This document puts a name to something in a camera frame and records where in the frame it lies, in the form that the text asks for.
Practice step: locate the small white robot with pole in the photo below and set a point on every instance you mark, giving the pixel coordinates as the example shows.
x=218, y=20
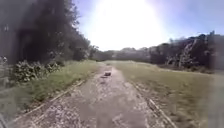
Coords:
x=107, y=73

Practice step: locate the grey gravel dirt path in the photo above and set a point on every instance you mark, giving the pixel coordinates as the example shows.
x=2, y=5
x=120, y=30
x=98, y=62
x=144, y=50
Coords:
x=106, y=103

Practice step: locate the grass strip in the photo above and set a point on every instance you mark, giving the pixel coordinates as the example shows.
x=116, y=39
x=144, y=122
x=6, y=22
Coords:
x=56, y=81

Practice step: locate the thin path edging strip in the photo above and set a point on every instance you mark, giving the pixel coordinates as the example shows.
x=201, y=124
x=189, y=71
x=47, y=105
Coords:
x=50, y=99
x=156, y=107

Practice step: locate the wide grass field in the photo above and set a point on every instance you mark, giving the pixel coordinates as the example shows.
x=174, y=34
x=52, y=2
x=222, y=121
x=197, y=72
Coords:
x=180, y=86

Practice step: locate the wood of dark trees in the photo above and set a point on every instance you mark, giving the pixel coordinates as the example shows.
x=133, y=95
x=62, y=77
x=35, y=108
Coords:
x=43, y=33

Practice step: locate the row of trees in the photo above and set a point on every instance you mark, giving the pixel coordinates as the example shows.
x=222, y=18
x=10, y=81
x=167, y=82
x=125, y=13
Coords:
x=186, y=50

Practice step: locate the low leafy bushes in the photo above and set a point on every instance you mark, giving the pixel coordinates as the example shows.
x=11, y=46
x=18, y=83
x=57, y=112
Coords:
x=30, y=70

